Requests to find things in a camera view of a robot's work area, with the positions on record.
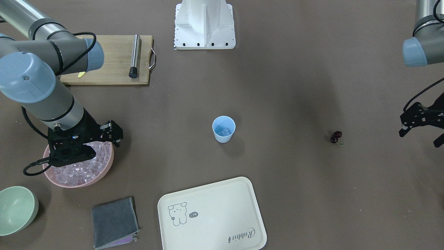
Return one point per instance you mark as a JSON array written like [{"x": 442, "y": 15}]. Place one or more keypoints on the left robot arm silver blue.
[{"x": 425, "y": 47}]

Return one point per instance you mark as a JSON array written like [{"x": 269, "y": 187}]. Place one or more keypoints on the light blue plastic cup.
[{"x": 223, "y": 128}]

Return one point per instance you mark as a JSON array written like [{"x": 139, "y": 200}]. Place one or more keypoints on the pink bowl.
[{"x": 100, "y": 175}]

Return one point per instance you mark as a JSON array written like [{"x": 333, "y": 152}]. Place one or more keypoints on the folded grey cloth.
[{"x": 114, "y": 223}]

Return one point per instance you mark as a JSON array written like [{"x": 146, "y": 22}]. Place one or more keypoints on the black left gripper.
[{"x": 417, "y": 117}]

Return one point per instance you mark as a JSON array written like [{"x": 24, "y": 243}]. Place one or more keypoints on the clear ice cubes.
[{"x": 81, "y": 166}]

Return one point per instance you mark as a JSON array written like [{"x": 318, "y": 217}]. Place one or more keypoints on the dark red cherry pair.
[{"x": 334, "y": 139}]

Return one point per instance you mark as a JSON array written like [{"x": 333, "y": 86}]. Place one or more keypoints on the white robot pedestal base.
[{"x": 204, "y": 25}]

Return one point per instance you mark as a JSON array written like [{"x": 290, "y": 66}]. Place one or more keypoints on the cream rabbit serving tray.
[{"x": 220, "y": 216}]

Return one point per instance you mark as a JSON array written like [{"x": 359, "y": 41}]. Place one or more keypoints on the steel muddler black tip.
[{"x": 133, "y": 70}]

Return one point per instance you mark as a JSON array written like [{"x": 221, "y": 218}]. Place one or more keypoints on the mint green bowl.
[{"x": 18, "y": 208}]

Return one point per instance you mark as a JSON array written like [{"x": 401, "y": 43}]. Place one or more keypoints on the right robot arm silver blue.
[{"x": 30, "y": 70}]

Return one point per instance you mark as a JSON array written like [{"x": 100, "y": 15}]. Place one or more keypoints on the wooden cutting board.
[{"x": 117, "y": 59}]

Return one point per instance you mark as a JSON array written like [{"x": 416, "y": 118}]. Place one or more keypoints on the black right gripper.
[{"x": 91, "y": 125}]

